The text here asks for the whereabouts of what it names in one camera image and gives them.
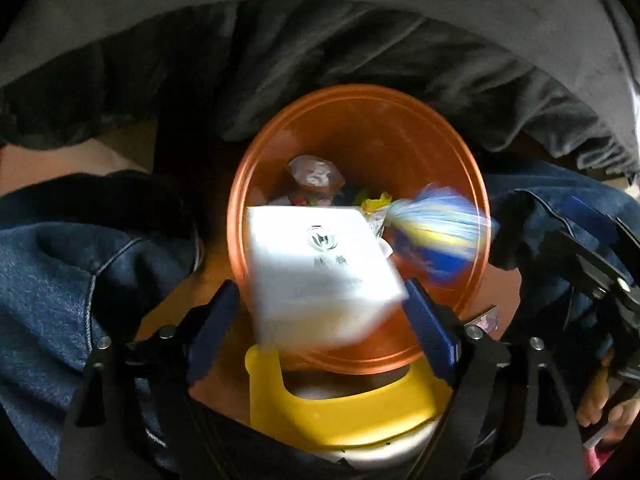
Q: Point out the orange plastic bucket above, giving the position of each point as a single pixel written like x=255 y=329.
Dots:
x=360 y=130

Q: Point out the small shiny card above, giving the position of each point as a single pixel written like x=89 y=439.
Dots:
x=487 y=320

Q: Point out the person's right leg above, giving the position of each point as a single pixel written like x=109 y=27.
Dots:
x=550 y=180

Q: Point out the pink cloth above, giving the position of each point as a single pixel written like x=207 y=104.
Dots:
x=600 y=460

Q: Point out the person's left leg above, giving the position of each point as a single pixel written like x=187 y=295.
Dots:
x=50 y=285

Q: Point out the white paper box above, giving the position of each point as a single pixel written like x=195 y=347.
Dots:
x=320 y=280

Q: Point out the person's leg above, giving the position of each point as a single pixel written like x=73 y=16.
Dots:
x=50 y=285
x=550 y=180

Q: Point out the clear brown wrapper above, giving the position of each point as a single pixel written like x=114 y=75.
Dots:
x=315 y=175

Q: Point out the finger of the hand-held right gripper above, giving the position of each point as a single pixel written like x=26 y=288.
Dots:
x=595 y=222
x=590 y=270

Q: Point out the yellow plastic holder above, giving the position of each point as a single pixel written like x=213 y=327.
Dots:
x=325 y=420

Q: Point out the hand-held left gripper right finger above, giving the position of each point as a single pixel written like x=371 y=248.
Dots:
x=432 y=330

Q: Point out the grey blanket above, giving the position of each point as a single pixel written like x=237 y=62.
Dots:
x=320 y=35

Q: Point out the blue yellow striped wrapper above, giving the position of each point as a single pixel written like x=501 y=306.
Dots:
x=440 y=240

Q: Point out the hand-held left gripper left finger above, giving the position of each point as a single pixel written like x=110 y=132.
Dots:
x=215 y=330

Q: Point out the dark blue wrapper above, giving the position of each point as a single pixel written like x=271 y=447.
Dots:
x=350 y=194

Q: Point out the small yellow green wrapper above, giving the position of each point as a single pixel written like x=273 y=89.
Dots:
x=375 y=205

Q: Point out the person's right hand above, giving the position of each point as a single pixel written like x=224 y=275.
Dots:
x=600 y=400

